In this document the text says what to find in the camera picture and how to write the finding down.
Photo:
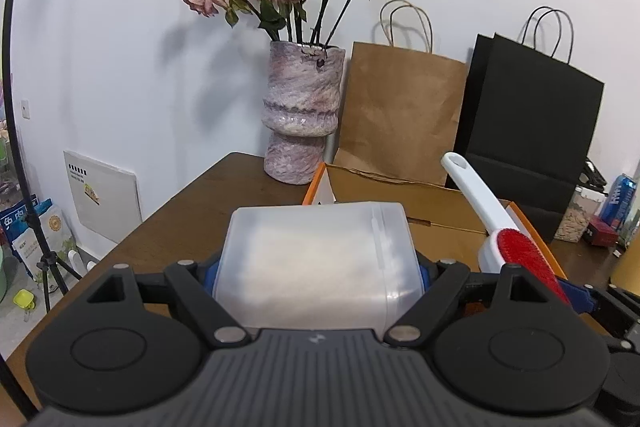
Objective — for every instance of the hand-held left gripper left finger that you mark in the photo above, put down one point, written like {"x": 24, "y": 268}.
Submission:
{"x": 211, "y": 279}

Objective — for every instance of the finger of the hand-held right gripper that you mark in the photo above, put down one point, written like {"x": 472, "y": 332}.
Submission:
{"x": 580, "y": 299}

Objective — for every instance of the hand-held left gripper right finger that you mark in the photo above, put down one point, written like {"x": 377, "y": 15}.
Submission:
{"x": 426, "y": 279}

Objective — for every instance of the orange cardboard box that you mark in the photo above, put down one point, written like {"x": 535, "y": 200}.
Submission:
{"x": 440, "y": 207}

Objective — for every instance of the white and red lint brush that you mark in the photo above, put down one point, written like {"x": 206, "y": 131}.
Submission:
{"x": 475, "y": 192}

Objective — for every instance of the translucent white plastic container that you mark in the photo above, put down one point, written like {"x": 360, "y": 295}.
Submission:
{"x": 310, "y": 257}

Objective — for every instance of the small red box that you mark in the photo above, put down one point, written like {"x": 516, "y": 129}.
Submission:
{"x": 602, "y": 233}

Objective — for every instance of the clear jar of seeds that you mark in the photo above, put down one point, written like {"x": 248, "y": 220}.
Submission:
{"x": 575, "y": 219}

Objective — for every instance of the blue drink can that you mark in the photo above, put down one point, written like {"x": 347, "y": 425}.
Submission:
{"x": 620, "y": 202}

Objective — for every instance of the brown paper bag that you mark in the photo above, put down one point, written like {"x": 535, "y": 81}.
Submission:
{"x": 400, "y": 107}

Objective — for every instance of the black paper bag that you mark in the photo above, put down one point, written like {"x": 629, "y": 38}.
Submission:
{"x": 530, "y": 117}

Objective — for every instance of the pink mottled ceramic vase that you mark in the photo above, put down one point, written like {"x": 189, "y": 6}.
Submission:
{"x": 302, "y": 107}

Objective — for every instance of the blue and white bag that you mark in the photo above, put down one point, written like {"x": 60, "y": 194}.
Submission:
{"x": 15, "y": 232}

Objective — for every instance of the black light stand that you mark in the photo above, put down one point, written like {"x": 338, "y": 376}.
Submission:
{"x": 10, "y": 57}

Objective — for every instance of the white wall panel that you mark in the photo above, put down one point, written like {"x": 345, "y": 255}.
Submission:
{"x": 102, "y": 192}

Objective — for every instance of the white wall socket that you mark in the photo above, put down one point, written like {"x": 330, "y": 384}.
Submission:
{"x": 26, "y": 108}

